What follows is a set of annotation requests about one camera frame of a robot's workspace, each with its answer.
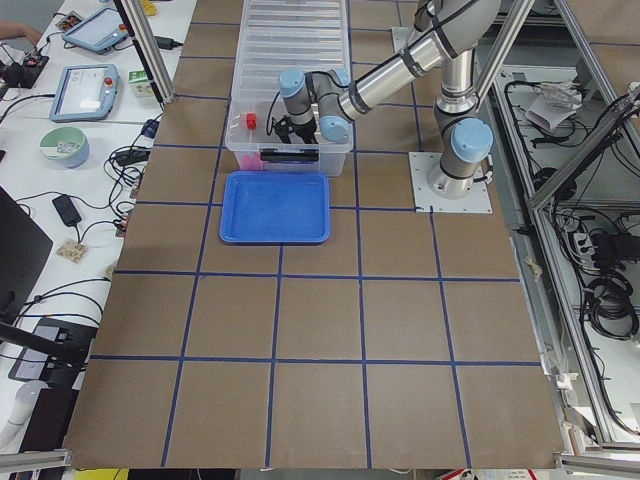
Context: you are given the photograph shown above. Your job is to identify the aluminium frame post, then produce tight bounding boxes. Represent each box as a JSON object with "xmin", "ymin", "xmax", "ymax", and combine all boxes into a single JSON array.
[{"xmin": 114, "ymin": 0, "xmax": 176, "ymax": 105}]

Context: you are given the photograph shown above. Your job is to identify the coiled black cables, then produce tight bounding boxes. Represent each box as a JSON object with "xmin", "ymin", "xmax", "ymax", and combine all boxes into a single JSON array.
[{"xmin": 582, "ymin": 272, "xmax": 640, "ymax": 344}]

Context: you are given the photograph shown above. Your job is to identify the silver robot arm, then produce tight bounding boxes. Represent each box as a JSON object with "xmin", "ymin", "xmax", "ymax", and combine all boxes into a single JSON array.
[{"xmin": 279, "ymin": 0, "xmax": 500, "ymax": 199}]

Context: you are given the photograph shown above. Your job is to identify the red block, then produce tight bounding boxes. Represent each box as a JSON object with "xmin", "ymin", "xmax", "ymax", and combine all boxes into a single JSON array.
[
  {"xmin": 245, "ymin": 112, "xmax": 258, "ymax": 130},
  {"xmin": 238, "ymin": 152, "xmax": 264, "ymax": 171}
]

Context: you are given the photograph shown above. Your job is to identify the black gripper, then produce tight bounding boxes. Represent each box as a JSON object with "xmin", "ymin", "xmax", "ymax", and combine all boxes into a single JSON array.
[{"xmin": 293, "ymin": 119, "xmax": 317, "ymax": 143}]

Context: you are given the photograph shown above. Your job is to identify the blue plastic tray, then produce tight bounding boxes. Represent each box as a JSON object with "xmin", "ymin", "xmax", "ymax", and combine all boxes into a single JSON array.
[{"xmin": 219, "ymin": 171, "xmax": 331, "ymax": 244}]

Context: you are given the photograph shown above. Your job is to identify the light blue bowl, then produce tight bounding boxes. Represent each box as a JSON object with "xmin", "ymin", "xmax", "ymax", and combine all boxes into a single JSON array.
[{"xmin": 39, "ymin": 127, "xmax": 90, "ymax": 168}]

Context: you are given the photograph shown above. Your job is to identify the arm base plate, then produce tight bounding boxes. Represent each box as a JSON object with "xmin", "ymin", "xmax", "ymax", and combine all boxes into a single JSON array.
[
  {"xmin": 391, "ymin": 27, "xmax": 423, "ymax": 53},
  {"xmin": 409, "ymin": 152, "xmax": 493, "ymax": 214}
]

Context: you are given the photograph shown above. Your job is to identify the clear plastic box lid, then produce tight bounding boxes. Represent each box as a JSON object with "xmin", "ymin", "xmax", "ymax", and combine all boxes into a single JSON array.
[{"xmin": 231, "ymin": 0, "xmax": 350, "ymax": 102}]

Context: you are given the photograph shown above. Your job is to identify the far teach pendant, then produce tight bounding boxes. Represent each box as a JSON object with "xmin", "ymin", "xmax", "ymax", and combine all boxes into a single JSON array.
[{"xmin": 62, "ymin": 8, "xmax": 128, "ymax": 54}]

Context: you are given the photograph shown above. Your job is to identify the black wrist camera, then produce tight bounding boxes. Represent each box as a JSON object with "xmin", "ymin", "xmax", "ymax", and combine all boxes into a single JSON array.
[{"xmin": 271, "ymin": 115, "xmax": 294, "ymax": 144}]

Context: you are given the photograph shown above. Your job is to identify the clear plastic storage box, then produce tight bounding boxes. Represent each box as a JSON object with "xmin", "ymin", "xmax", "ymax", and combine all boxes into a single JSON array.
[{"xmin": 225, "ymin": 1, "xmax": 353, "ymax": 176}]

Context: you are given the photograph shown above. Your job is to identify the black power adapter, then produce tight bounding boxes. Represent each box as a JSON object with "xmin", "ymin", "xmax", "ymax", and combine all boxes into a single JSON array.
[{"xmin": 52, "ymin": 194, "xmax": 82, "ymax": 227}]

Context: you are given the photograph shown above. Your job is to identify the teach pendant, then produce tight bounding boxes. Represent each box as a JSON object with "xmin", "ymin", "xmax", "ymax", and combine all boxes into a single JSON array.
[
  {"xmin": 49, "ymin": 64, "xmax": 119, "ymax": 123},
  {"xmin": 62, "ymin": 8, "xmax": 128, "ymax": 54}
]

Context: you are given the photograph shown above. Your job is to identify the near teach pendant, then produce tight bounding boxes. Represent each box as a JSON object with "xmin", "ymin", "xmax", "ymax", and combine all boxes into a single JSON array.
[{"xmin": 49, "ymin": 64, "xmax": 119, "ymax": 123}]

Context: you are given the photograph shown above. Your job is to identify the green white carton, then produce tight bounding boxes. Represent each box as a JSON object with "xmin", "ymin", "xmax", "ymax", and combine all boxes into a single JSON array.
[{"xmin": 127, "ymin": 70, "xmax": 155, "ymax": 98}]

